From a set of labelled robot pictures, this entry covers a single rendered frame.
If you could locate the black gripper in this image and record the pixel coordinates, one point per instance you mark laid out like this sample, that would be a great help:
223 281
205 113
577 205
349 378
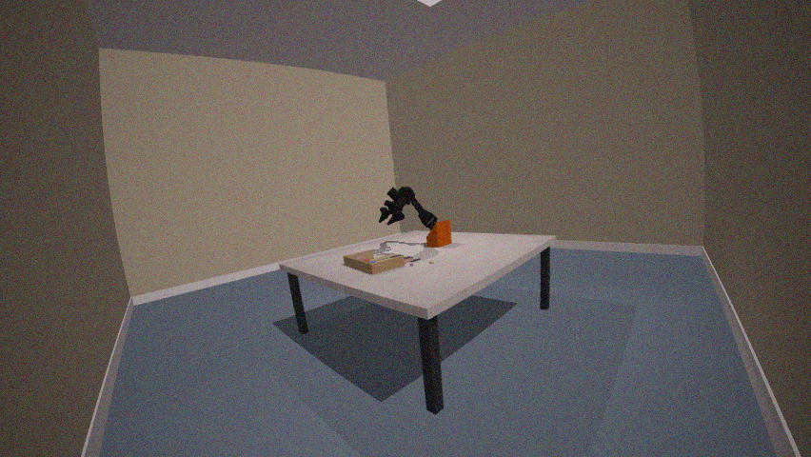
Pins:
397 215

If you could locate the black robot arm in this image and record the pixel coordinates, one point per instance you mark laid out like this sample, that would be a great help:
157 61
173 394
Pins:
405 195

